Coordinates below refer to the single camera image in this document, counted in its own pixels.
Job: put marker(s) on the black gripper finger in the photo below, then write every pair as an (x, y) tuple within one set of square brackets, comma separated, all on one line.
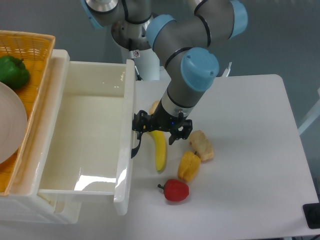
[(181, 132), (141, 123)]

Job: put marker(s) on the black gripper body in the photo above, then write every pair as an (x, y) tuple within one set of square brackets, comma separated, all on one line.
[(164, 120)]

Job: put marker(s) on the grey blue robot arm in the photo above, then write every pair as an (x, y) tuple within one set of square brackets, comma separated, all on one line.
[(182, 47)]

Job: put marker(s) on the white plastic drawer cabinet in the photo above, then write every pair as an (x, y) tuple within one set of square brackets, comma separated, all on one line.
[(22, 204)]

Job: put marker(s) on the round bread bun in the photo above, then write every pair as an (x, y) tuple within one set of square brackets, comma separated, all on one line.
[(153, 107)]

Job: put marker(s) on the rectangular bread loaf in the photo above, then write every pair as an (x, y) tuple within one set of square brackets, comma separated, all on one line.
[(201, 145)]

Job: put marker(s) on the yellow banana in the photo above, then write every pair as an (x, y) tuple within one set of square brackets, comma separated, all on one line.
[(160, 149)]

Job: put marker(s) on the yellow bell pepper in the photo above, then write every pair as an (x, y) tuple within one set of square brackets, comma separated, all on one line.
[(188, 166)]

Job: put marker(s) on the red bell pepper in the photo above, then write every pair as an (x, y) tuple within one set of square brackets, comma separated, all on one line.
[(175, 190)]

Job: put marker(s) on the beige round plate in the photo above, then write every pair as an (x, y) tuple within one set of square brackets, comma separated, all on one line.
[(13, 122)]

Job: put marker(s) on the orange woven basket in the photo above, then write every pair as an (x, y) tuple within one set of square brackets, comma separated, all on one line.
[(36, 50)]

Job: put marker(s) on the green bell pepper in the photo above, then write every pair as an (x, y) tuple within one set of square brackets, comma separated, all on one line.
[(13, 72)]

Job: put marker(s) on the black device at table edge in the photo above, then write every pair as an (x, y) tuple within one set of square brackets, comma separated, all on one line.
[(312, 215)]

